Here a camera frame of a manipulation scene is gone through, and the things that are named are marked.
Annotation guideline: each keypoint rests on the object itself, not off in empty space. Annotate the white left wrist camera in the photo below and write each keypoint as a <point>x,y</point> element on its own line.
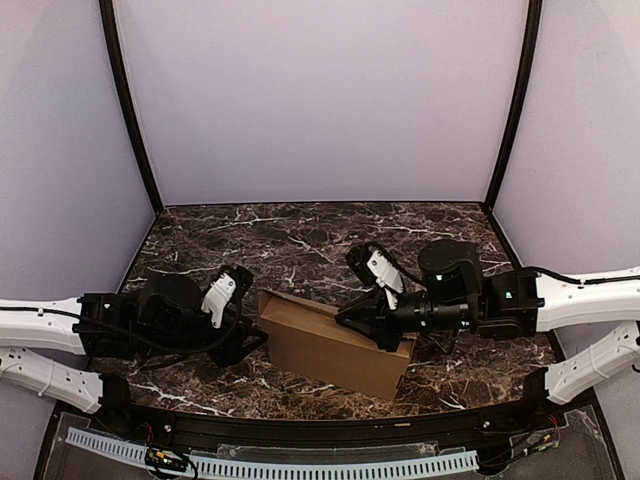
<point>229,286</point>

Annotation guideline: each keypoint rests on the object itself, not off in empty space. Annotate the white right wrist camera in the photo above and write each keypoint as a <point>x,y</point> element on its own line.
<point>374,266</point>

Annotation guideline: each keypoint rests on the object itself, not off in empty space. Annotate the black frame post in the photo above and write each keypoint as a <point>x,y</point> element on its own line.
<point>127,107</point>
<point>525,64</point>

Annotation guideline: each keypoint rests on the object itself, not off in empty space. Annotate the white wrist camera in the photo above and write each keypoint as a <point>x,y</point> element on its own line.
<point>229,286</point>
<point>374,266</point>

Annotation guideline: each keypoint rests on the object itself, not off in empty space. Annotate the grey slotted cable duct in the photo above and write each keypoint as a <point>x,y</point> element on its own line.
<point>208,466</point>

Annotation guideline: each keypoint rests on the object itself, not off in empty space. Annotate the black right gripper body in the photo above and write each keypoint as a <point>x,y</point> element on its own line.
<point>385,317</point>

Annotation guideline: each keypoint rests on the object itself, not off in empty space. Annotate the brown cardboard box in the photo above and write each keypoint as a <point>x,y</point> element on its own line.
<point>303,338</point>

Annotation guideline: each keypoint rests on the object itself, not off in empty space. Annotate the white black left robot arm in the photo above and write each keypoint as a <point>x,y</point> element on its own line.
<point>96,325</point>

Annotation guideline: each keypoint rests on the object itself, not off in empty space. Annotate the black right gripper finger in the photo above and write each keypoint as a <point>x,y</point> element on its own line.
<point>362,310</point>
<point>383,339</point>

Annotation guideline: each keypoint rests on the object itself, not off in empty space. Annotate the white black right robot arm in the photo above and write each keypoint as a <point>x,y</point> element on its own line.
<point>530,300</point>

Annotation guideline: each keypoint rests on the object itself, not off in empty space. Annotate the small green circuit board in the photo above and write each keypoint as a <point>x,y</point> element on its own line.
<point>159,458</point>

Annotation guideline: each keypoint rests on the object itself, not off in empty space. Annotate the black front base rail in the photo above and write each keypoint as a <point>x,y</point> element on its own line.
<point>493,431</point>

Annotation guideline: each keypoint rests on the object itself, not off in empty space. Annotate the black right frame post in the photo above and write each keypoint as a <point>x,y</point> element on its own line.
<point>525,64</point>

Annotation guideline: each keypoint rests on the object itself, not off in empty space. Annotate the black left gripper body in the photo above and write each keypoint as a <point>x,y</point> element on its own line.
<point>232,340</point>

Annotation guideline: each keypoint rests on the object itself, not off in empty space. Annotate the black left frame post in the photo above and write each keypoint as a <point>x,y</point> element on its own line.
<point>127,107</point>

